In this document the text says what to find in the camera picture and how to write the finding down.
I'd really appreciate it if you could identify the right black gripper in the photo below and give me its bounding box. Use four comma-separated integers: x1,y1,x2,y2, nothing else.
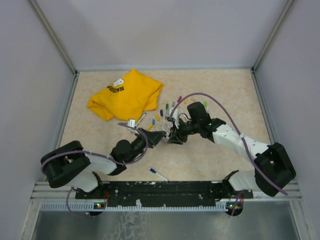
167,116,201,145

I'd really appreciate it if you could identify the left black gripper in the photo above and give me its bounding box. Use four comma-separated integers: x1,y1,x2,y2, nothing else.
127,127,166,164

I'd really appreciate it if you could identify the blue cap whiteboard marker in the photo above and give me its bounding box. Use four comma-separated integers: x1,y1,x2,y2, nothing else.
149,167,169,182

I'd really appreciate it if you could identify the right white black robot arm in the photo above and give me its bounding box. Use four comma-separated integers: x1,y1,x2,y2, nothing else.
165,102,297,198

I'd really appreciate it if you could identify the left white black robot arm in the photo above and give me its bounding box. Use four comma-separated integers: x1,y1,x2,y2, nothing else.
40,128,166,199

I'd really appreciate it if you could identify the navy cap white marker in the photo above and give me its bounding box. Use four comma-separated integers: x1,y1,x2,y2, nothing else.
136,112,147,125

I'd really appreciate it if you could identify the yellow printed t-shirt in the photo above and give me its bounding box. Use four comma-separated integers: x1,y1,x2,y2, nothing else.
87,69,164,121

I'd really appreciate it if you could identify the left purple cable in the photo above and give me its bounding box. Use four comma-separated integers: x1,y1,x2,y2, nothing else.
41,121,150,217

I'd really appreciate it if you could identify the purple cable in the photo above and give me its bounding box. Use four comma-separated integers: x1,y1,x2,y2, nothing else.
169,92,289,217
41,121,150,217

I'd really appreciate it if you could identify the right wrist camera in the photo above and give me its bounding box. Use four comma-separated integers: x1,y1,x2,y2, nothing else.
165,107,180,129

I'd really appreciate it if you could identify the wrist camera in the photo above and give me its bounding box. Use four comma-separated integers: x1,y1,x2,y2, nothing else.
127,118,136,129
165,107,180,129

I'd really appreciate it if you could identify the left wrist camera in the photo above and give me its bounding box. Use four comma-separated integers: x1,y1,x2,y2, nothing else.
127,118,136,129

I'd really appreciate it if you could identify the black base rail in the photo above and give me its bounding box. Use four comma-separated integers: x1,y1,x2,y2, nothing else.
75,176,253,216

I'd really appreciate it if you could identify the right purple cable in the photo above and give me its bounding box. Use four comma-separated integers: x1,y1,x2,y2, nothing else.
169,92,289,217

